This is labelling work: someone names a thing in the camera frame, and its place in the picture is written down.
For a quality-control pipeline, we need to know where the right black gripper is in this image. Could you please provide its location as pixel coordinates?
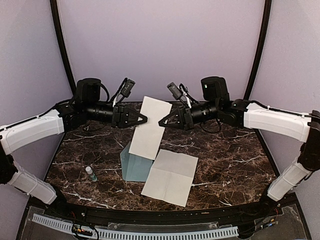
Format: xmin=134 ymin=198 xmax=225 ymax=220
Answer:
xmin=158 ymin=100 xmax=220 ymax=131

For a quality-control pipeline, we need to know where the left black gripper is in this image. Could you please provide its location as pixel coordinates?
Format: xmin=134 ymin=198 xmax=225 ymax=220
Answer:
xmin=85 ymin=102 xmax=148 ymax=129

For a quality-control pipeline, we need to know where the white letter paper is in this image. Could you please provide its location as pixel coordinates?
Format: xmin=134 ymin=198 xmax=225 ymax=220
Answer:
xmin=129 ymin=96 xmax=172 ymax=160

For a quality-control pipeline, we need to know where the light blue envelope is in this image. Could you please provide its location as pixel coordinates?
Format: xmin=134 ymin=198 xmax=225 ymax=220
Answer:
xmin=120 ymin=144 xmax=153 ymax=182

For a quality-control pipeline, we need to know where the white paper sheet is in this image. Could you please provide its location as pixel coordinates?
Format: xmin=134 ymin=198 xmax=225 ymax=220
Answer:
xmin=141 ymin=149 xmax=198 ymax=207

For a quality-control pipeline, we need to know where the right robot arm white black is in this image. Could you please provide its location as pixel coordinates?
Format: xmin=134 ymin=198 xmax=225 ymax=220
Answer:
xmin=158 ymin=76 xmax=320 ymax=217

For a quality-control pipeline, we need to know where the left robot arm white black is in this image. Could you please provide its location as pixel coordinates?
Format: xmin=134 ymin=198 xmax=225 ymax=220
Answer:
xmin=0 ymin=78 xmax=148 ymax=218

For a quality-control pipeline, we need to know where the small glue stick bottle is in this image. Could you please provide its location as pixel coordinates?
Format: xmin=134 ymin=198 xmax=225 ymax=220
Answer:
xmin=85 ymin=166 xmax=98 ymax=182

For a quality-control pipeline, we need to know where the black front table rail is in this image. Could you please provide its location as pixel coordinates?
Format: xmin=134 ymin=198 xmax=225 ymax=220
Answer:
xmin=42 ymin=202 xmax=277 ymax=226

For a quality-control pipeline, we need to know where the white slotted cable duct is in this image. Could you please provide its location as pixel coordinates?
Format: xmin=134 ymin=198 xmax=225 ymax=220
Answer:
xmin=31 ymin=213 xmax=239 ymax=240

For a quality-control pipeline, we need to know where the right black frame post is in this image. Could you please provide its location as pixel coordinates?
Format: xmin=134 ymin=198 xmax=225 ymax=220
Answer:
xmin=243 ymin=0 xmax=272 ymax=100

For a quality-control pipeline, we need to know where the black frame post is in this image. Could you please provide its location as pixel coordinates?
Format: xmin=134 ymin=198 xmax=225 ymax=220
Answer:
xmin=49 ymin=0 xmax=76 ymax=94
xmin=243 ymin=0 xmax=272 ymax=100

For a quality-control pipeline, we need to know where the left black frame post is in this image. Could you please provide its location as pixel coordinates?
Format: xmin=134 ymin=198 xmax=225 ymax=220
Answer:
xmin=49 ymin=0 xmax=76 ymax=94

